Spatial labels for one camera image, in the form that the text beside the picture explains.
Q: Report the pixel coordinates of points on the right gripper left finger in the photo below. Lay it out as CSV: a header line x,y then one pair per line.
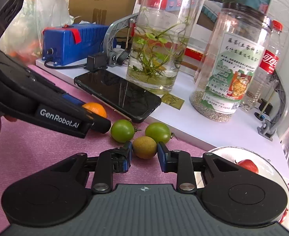
x,y
107,163

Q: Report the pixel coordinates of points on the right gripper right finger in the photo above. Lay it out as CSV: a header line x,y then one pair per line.
x,y
181,163

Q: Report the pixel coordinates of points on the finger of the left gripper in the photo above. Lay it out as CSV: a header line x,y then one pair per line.
x,y
69,99
97,123

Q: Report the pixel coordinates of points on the orange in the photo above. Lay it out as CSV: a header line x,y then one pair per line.
x,y
95,108

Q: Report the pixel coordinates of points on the brown-green round fruit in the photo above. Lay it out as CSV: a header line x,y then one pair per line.
x,y
144,147

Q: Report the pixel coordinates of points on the red bell-shaped fruit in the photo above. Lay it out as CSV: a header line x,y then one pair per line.
x,y
249,165

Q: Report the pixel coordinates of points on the green tomato left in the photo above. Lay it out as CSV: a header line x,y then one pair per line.
x,y
122,131

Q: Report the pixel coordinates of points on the green tomato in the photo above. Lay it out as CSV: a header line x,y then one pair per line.
x,y
122,131
158,132

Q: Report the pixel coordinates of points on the green tomato right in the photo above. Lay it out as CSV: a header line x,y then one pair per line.
x,y
158,132

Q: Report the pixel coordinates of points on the black smartphone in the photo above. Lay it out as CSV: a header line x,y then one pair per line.
x,y
129,99

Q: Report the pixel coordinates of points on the black power adapter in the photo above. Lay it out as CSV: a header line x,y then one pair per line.
x,y
96,62

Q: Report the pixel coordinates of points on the white raised board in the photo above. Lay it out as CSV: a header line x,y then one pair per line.
x,y
194,133

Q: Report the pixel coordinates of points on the blue power box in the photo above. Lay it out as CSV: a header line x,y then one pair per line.
x,y
70,43

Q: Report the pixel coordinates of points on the pink floral tablecloth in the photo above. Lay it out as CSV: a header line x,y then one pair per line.
x,y
26,149

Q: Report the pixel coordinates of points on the gold sticker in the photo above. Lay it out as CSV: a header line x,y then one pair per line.
x,y
172,101

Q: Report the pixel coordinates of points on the plastic bag left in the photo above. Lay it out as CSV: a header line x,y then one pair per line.
x,y
23,39

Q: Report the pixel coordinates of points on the white plate dark rim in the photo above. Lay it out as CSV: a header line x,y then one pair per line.
x,y
265,169

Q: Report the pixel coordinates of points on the clear plastic jar with label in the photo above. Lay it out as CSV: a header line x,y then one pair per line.
x,y
234,52

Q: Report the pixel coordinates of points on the red capped clear bottle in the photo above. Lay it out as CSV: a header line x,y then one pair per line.
x,y
152,17

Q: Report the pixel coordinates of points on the glass vase with plant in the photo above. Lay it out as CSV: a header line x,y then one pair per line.
x,y
155,60

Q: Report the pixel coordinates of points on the cola bottle red label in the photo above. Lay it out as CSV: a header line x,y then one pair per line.
x,y
266,68

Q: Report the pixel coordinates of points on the grey stand bracket right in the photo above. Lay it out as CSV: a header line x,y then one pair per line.
x,y
279,96

